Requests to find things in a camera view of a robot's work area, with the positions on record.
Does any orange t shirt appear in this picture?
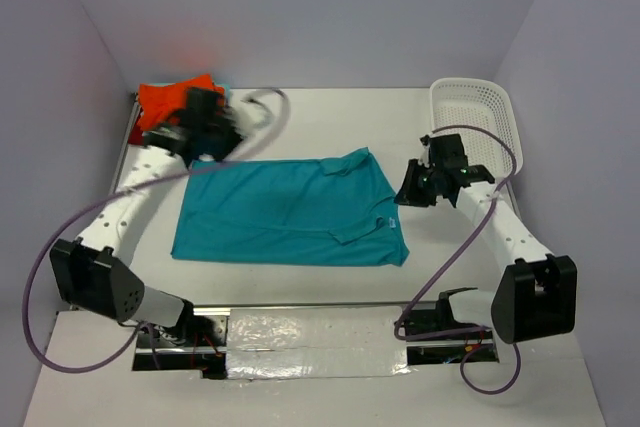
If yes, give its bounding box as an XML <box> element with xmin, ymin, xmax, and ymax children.
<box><xmin>137</xmin><ymin>74</ymin><xmax>225</xmax><ymax>132</ymax></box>

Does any dark red t shirt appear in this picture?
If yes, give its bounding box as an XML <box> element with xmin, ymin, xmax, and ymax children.
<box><xmin>127</xmin><ymin>124</ymin><xmax>145</xmax><ymax>146</ymax></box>

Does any dark teal t shirt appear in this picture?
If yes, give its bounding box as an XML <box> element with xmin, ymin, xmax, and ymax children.
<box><xmin>171</xmin><ymin>148</ymin><xmax>409</xmax><ymax>267</ymax></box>

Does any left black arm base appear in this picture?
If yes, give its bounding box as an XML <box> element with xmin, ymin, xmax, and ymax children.
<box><xmin>132</xmin><ymin>307</ymin><xmax>230</xmax><ymax>380</ymax></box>

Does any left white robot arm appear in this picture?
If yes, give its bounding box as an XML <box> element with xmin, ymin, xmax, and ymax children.
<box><xmin>49</xmin><ymin>88</ymin><xmax>252</xmax><ymax>346</ymax></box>

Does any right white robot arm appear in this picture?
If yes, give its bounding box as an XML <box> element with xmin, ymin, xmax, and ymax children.
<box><xmin>395</xmin><ymin>133</ymin><xmax>577</xmax><ymax>344</ymax></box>

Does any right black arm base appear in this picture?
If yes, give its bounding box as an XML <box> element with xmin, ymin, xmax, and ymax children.
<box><xmin>399</xmin><ymin>288</ymin><xmax>498</xmax><ymax>367</ymax></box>

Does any white laundry basket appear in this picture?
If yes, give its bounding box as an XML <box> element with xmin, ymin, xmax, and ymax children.
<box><xmin>429</xmin><ymin>77</ymin><xmax>524</xmax><ymax>178</ymax></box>

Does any shiny taped white panel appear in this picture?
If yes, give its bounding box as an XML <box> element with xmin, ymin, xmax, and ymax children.
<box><xmin>226</xmin><ymin>306</ymin><xmax>410</xmax><ymax>380</ymax></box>

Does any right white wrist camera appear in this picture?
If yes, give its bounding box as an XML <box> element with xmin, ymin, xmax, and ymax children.
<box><xmin>419</xmin><ymin>134</ymin><xmax>431</xmax><ymax>168</ymax></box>

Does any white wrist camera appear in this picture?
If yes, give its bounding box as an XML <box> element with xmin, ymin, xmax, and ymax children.
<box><xmin>232</xmin><ymin>96</ymin><xmax>275</xmax><ymax>137</ymax></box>
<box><xmin>419</xmin><ymin>134</ymin><xmax>431</xmax><ymax>168</ymax></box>

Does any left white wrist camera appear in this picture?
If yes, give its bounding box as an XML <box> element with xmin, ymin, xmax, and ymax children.
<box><xmin>232</xmin><ymin>96</ymin><xmax>275</xmax><ymax>137</ymax></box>

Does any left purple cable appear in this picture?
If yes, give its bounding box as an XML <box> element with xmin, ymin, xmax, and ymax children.
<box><xmin>21</xmin><ymin>87</ymin><xmax>292</xmax><ymax>375</ymax></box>

